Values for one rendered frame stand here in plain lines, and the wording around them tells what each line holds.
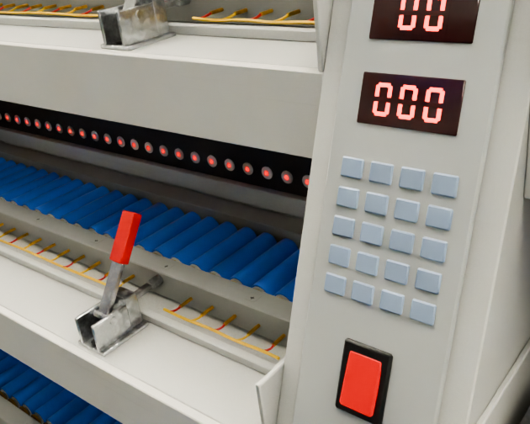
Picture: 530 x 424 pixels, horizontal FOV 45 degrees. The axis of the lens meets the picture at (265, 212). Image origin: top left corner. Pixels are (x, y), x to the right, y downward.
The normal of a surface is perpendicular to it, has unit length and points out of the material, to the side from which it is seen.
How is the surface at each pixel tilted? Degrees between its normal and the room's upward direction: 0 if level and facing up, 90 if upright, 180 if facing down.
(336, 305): 90
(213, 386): 21
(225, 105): 111
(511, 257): 90
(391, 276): 90
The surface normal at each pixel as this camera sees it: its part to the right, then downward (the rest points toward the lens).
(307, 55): -0.11, -0.89
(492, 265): -0.61, 0.07
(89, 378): -0.62, 0.41
